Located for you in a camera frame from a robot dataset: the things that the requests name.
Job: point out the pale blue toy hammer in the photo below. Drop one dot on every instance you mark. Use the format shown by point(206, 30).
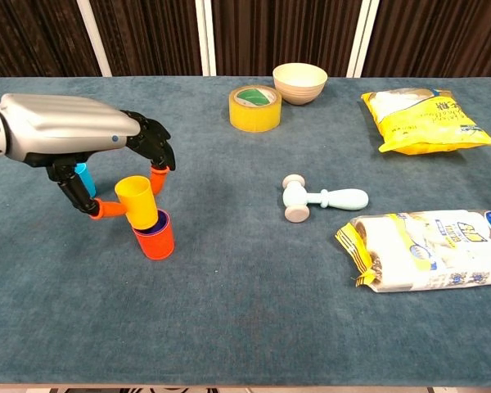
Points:
point(343, 199)

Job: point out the white and yellow food package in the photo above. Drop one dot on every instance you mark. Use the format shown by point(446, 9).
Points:
point(425, 254)

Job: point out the light blue plastic cup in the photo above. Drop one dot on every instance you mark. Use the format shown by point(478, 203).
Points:
point(88, 180)

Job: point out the purple plastic cup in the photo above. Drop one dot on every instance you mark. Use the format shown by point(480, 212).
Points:
point(163, 224)

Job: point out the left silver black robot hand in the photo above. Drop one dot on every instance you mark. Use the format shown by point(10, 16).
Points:
point(65, 127)

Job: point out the dark brown ribbed panel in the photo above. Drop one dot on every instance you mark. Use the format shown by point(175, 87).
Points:
point(442, 37)
point(282, 32)
point(147, 37)
point(28, 37)

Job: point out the orange plastic cup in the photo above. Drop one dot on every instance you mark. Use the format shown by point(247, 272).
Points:
point(155, 247)

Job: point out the teal table cloth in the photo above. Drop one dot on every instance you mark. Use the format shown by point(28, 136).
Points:
point(245, 307)

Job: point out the beige bowl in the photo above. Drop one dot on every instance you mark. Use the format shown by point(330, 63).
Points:
point(298, 92)

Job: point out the white partition post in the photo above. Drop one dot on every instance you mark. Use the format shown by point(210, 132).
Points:
point(206, 37)
point(94, 37)
point(362, 37)

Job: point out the yellow plastic cup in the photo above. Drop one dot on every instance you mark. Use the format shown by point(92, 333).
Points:
point(137, 204)

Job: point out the yellow packing tape roll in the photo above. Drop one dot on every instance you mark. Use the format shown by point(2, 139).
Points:
point(253, 118)

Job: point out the yellow snack bag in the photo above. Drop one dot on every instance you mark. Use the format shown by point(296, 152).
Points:
point(425, 123)

